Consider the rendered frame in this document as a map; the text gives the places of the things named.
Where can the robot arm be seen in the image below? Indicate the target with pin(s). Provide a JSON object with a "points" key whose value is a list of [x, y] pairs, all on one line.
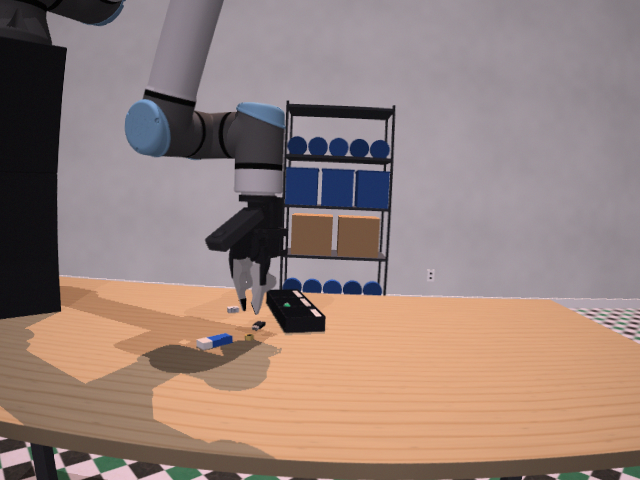
{"points": [[164, 122]]}

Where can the black rack of three labelled bins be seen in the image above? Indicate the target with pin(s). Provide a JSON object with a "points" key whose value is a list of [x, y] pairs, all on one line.
{"points": [[301, 320]]}

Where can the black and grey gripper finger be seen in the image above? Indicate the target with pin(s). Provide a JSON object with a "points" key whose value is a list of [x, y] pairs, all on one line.
{"points": [[263, 281], [240, 273]]}

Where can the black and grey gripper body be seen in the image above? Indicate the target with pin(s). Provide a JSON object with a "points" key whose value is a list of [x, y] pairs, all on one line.
{"points": [[249, 245]]}

